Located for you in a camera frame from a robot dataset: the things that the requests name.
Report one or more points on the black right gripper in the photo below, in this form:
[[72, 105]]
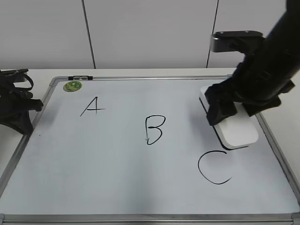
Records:
[[257, 82]]

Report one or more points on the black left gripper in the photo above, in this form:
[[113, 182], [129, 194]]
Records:
[[16, 102]]

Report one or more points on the white rectangular board eraser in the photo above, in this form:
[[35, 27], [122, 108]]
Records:
[[236, 132]]

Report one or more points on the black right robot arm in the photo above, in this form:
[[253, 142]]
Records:
[[284, 35]]

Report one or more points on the green round magnet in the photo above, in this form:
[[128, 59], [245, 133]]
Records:
[[72, 86]]

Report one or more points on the black metal hanging clip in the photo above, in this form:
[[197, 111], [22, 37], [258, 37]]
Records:
[[80, 78]]

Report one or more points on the white framed whiteboard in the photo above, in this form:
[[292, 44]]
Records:
[[135, 150]]

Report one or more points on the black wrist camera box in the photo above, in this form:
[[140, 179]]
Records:
[[244, 41]]

